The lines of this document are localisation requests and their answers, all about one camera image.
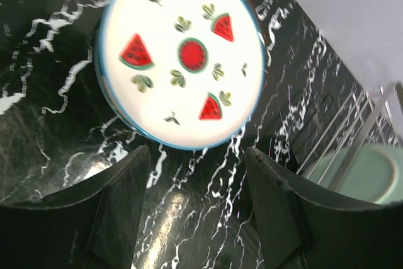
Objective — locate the mint green flower plate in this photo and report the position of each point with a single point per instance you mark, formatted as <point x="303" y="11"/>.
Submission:
<point x="374" y="176"/>

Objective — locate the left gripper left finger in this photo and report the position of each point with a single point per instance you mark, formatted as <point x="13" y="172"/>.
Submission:
<point x="92" y="224"/>

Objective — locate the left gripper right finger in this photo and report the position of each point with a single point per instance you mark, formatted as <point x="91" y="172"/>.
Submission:
<point x="303" y="225"/>

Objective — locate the metal wire dish rack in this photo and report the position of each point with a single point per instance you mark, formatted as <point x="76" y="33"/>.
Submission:
<point x="366" y="127"/>

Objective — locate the white watermelon pattern plate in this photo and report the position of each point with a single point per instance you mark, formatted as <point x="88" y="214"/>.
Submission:
<point x="185" y="73"/>

